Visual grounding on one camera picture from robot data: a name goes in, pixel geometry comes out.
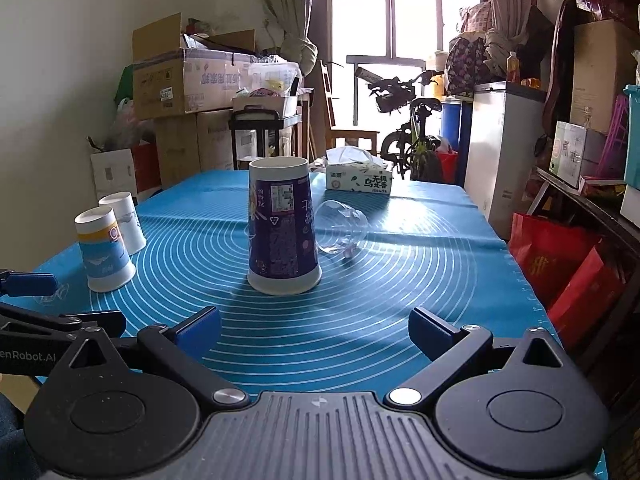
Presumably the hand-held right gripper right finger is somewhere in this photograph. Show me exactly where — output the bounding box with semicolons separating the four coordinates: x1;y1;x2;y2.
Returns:
383;307;572;407

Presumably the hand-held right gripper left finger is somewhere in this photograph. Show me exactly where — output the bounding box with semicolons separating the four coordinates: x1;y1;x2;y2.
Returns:
67;306;251;407

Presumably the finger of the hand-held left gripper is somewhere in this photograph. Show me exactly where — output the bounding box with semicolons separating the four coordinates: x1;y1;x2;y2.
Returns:
0;269;59;297
0;302;127;337

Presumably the purple printed paper cup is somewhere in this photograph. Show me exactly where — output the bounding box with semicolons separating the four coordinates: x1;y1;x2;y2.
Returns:
247;156;324;296

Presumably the blue and yellow paper cup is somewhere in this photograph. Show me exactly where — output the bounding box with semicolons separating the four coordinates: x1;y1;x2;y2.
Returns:
74;206;137;294

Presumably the white paper cup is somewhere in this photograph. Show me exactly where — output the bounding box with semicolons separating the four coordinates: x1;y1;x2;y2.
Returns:
98;192;147;256

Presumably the clear plastic cup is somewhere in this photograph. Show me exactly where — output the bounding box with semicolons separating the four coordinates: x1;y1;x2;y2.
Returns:
312;199;371;262

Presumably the person's jeans leg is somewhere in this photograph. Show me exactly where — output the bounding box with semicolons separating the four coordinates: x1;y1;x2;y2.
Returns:
0;391;29;467

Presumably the blue silicone mat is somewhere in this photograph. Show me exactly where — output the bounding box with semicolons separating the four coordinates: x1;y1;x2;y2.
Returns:
19;169;567;402

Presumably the small white cardboard box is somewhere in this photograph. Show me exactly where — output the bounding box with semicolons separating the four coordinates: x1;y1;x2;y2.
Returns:
89;146;137;202

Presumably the red gift bag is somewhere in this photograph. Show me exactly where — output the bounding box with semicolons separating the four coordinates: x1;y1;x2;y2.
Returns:
546;246;627;357
509;212;599;307

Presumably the white green tissue box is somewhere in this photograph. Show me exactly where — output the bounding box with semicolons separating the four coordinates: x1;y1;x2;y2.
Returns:
324;147;394;196

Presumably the brown cardboard box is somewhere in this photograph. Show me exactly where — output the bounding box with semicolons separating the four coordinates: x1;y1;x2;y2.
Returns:
154;109;237;189

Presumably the translucent plastic bag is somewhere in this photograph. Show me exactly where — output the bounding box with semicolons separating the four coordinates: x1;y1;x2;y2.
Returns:
106;96;157;150

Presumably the dark wooden side table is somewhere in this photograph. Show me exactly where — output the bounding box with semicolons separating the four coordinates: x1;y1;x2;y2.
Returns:
527;164;640;403

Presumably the black bicycle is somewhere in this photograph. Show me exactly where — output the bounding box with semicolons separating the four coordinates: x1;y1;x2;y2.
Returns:
354;65;459;182

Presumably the blue water barrel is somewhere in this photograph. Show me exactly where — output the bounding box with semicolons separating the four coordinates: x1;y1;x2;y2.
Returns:
439;96;474;162

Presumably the wooden chair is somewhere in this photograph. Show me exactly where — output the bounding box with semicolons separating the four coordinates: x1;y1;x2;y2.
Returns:
319;59;382;155

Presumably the black utility cart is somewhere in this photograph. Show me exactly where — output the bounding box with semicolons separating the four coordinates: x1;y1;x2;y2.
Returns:
228;87;304;172

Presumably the white and green carton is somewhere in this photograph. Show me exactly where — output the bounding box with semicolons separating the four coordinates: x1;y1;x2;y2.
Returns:
549;120;589;184

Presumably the large open cardboard box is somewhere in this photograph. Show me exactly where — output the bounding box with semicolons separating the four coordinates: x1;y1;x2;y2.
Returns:
131;12;262;122

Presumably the floral fabric bag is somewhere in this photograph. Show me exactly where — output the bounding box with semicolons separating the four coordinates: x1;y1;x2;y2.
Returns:
444;34;494;97

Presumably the pink plastic rack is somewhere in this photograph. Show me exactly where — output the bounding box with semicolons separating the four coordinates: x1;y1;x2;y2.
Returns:
596;94;632;167

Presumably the teal plastic bin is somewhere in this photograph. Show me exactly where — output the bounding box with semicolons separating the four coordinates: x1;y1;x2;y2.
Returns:
621;84;640;189

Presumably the tall cardboard box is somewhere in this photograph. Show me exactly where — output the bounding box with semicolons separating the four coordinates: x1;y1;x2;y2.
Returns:
569;19;640;134

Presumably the beige curtain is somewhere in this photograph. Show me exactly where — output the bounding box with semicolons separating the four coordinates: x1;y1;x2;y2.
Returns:
484;0;540;83
247;0;319;82

